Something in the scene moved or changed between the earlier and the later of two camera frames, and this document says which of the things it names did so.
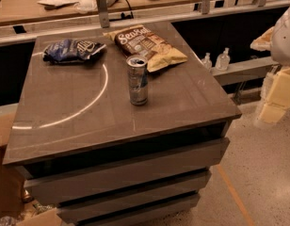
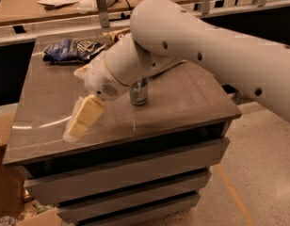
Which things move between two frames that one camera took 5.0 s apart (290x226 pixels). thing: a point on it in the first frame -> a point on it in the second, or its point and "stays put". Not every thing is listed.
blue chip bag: [70, 50] stays put
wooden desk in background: [35, 4] stays put
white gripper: [284, 38] -> [98, 77]
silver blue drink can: [137, 79] stays put
